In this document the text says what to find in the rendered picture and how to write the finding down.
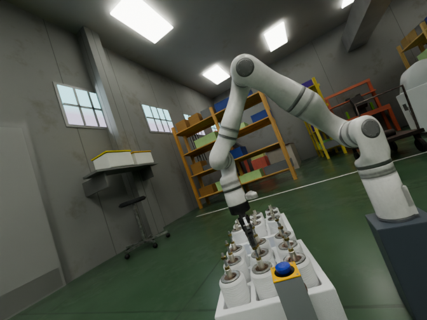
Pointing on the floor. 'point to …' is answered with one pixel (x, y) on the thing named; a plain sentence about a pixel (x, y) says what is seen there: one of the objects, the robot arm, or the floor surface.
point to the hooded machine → (415, 94)
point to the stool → (139, 227)
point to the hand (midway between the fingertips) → (251, 240)
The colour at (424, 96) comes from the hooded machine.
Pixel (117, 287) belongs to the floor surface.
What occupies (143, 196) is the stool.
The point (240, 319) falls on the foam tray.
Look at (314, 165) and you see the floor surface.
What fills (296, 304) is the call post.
